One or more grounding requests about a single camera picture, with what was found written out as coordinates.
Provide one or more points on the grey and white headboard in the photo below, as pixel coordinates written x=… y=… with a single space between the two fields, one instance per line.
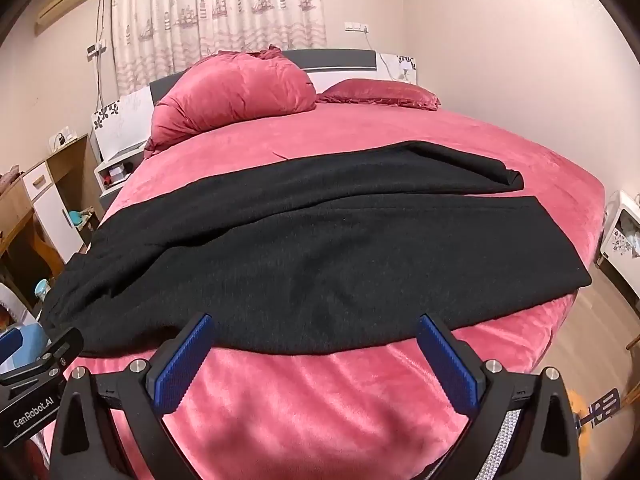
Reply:
x=330 y=60

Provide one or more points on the white wall switch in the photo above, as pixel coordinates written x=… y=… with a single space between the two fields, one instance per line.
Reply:
x=356 y=26

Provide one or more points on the large pink pillow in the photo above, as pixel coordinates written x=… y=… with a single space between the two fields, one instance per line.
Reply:
x=230 y=95

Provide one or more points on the sailboat print curtain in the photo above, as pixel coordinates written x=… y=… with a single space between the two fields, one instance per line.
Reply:
x=200 y=10

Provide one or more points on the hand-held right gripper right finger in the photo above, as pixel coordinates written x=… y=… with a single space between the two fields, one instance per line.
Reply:
x=445 y=365

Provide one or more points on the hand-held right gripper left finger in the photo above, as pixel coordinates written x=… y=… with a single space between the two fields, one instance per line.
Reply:
x=182 y=365

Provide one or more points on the pink bed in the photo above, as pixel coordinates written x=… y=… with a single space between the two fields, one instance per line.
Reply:
x=350 y=130

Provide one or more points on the white open nightstand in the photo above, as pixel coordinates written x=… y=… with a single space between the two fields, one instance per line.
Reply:
x=115 y=160

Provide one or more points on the black wool cloth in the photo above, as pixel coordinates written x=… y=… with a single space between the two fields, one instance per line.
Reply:
x=300 y=240

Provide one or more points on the wooden chair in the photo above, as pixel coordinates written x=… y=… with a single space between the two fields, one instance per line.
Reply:
x=634 y=341

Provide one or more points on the wooden desk with white drawers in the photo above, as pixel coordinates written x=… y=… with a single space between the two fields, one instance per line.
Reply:
x=50 y=195

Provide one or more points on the orange wooden stool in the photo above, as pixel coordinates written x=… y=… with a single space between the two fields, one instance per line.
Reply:
x=575 y=402

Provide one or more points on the white floral nightstand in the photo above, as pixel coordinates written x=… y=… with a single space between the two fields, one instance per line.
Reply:
x=620 y=240

